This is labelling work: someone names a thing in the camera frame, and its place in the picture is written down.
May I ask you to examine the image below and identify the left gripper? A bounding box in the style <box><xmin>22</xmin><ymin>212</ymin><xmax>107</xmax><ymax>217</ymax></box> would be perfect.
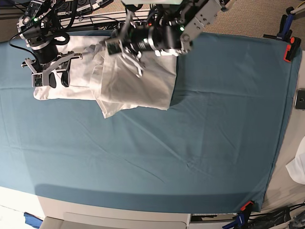
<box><xmin>118</xmin><ymin>11</ymin><xmax>145</xmax><ymax>78</ymax></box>

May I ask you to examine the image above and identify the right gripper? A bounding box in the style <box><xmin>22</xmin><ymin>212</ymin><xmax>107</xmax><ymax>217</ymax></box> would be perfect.
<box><xmin>21</xmin><ymin>51</ymin><xmax>82</xmax><ymax>88</ymax></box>

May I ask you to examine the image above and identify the white T-shirt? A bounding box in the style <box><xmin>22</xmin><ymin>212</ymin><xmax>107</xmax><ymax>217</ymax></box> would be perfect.
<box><xmin>33</xmin><ymin>36</ymin><xmax>177</xmax><ymax>118</ymax></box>

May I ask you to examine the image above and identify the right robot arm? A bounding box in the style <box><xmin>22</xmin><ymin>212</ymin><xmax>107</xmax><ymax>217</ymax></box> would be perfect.
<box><xmin>17</xmin><ymin>0</ymin><xmax>82</xmax><ymax>88</ymax></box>

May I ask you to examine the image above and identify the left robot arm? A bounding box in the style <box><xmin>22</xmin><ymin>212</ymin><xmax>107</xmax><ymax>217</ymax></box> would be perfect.
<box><xmin>106</xmin><ymin>0</ymin><xmax>234</xmax><ymax>77</ymax></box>

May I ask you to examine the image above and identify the teal table cloth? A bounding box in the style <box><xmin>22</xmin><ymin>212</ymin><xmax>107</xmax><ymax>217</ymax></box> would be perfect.
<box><xmin>0</xmin><ymin>33</ymin><xmax>302</xmax><ymax>213</ymax></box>

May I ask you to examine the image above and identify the grey plastic bin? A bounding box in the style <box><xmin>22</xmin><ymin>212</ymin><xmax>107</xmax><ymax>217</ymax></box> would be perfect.
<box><xmin>40</xmin><ymin>212</ymin><xmax>188</xmax><ymax>229</ymax></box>

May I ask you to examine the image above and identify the blue cloth on floor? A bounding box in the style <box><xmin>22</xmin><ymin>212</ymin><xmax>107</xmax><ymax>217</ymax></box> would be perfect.
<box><xmin>23</xmin><ymin>212</ymin><xmax>43</xmax><ymax>229</ymax></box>

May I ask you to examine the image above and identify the blue black clamp upper right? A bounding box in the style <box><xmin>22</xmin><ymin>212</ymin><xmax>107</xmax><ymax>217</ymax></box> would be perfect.
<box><xmin>263</xmin><ymin>7</ymin><xmax>294</xmax><ymax>42</ymax></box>

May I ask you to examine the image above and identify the blue black clamp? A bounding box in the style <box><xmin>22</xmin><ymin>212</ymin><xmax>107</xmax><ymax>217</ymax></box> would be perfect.
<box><xmin>263</xmin><ymin>7</ymin><xmax>294</xmax><ymax>42</ymax></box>
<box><xmin>222</xmin><ymin>210</ymin><xmax>251</xmax><ymax>229</ymax></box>

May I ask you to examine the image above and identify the orange black clamp upper right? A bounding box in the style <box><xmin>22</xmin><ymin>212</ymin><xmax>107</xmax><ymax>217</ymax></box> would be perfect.
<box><xmin>284</xmin><ymin>37</ymin><xmax>301</xmax><ymax>62</ymax></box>

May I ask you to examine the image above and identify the orange black clamp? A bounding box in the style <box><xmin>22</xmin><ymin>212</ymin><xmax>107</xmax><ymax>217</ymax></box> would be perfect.
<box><xmin>284</xmin><ymin>37</ymin><xmax>301</xmax><ymax>62</ymax></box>
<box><xmin>240</xmin><ymin>200</ymin><xmax>254</xmax><ymax>211</ymax></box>

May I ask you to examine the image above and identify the grey device at table edge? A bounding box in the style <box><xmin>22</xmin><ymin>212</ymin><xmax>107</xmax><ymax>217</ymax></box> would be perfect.
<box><xmin>295</xmin><ymin>88</ymin><xmax>305</xmax><ymax>110</ymax></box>

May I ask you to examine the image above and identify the white cloth at right edge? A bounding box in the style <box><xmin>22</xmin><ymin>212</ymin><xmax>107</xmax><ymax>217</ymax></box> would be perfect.
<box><xmin>285</xmin><ymin>137</ymin><xmax>305</xmax><ymax>185</ymax></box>

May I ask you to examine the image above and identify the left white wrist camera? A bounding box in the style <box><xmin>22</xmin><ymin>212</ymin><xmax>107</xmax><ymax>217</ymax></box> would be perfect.
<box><xmin>105</xmin><ymin>38</ymin><xmax>122</xmax><ymax>55</ymax></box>

